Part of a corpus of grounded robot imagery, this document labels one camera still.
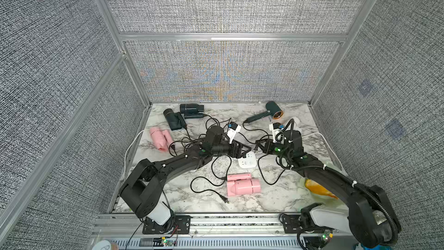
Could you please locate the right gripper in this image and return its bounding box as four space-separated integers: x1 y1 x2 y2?
254 139 293 162

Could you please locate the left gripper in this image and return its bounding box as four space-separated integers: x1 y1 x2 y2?
211 138 251 159

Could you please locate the green dryer black cord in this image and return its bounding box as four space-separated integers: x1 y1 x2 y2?
242 122 271 153

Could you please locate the white dryer black cord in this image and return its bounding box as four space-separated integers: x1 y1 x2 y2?
257 154 287 186

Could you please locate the pink dryer front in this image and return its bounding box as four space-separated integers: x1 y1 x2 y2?
227 173 261 197

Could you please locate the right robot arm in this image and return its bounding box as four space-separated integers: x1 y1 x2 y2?
255 130 401 248

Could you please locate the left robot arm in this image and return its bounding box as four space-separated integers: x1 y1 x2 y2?
119 125 252 226

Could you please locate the right white power strip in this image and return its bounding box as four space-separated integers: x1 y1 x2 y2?
238 151 257 169

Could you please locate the white folded hair dryer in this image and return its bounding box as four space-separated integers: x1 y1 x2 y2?
287 117 301 130

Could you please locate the green dryer copper nozzle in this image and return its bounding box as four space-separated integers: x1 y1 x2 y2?
243 100 284 125

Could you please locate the orange bread slice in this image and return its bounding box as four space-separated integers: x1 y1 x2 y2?
304 179 338 199

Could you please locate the dark green dryer back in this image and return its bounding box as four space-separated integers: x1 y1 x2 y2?
180 104 205 119

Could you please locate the dark green dryer folded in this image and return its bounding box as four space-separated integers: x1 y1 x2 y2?
163 108 187 131

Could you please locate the pink dryer left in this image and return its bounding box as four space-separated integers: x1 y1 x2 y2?
149 127 173 152

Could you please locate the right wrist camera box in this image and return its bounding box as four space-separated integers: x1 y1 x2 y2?
269 122 284 143

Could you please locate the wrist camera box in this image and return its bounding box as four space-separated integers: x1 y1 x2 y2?
227 122 242 144
269 122 284 143

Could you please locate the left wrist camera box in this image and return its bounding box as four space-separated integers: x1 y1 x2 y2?
227 122 242 144

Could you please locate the white power strip cable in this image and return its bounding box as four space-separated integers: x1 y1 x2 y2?
301 131 344 172

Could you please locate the aluminium front rail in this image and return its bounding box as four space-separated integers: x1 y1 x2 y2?
93 212 380 238

